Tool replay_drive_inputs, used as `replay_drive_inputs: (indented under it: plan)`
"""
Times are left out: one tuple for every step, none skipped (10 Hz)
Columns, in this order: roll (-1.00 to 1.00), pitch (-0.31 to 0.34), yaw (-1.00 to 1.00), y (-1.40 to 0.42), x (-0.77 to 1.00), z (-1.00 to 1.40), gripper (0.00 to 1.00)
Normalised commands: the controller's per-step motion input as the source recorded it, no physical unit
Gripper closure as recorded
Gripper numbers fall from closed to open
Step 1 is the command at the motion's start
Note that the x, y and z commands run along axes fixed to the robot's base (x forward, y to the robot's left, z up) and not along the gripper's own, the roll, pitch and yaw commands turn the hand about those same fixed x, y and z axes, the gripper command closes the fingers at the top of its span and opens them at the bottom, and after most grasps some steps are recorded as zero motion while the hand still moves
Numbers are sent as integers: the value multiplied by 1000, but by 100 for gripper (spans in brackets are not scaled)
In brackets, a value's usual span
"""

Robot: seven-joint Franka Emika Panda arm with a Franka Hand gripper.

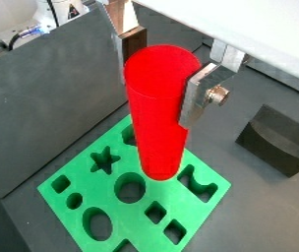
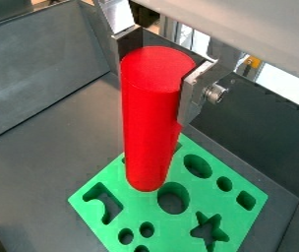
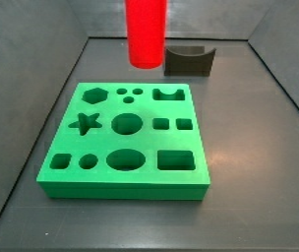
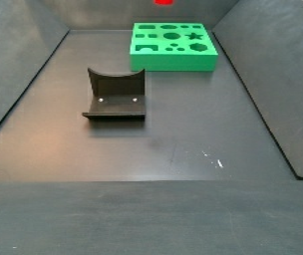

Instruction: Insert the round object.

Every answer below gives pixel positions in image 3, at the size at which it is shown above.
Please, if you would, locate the red cylinder peg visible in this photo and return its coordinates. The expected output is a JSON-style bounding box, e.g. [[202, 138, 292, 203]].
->
[[124, 0, 167, 69]]

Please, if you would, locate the green shape sorter block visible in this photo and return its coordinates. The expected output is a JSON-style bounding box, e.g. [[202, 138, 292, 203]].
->
[[37, 83, 210, 200]]

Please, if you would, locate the dark grey cradle holder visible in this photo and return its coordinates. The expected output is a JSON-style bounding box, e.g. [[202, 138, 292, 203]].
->
[[164, 45, 216, 77]]

